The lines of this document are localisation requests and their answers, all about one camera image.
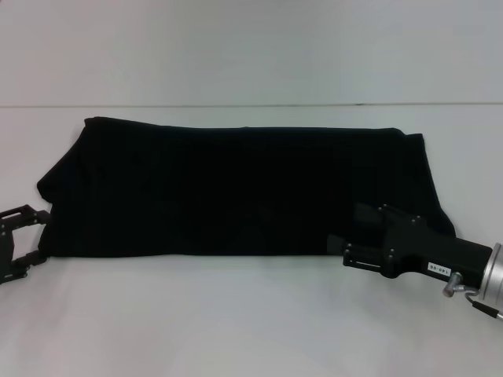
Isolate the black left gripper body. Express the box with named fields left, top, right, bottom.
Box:
left=0, top=223, right=19, bottom=280

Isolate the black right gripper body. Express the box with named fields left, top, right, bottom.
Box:
left=380, top=210, right=495, bottom=291

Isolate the black shirt with FREE print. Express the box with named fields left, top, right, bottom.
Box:
left=35, top=115, right=457, bottom=261

